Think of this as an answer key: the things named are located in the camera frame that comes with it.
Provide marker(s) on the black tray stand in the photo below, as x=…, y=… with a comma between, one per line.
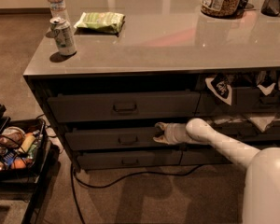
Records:
x=22, y=200

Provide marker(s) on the black bin of groceries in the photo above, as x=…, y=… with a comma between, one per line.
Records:
x=22, y=148

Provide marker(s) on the white bag in drawer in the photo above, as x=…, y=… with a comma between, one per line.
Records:
x=261, y=121

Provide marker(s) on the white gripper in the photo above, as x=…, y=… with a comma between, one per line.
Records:
x=170, y=133

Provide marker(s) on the clear plastic water bottle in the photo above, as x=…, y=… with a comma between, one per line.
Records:
x=58, y=8

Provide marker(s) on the white green soda can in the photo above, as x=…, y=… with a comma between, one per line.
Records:
x=63, y=36

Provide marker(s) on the green chip bag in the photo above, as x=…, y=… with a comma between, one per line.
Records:
x=104, y=22

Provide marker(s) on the grey drawer cabinet counter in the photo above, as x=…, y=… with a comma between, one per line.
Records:
x=164, y=45

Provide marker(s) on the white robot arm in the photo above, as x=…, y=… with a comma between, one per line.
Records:
x=261, y=202

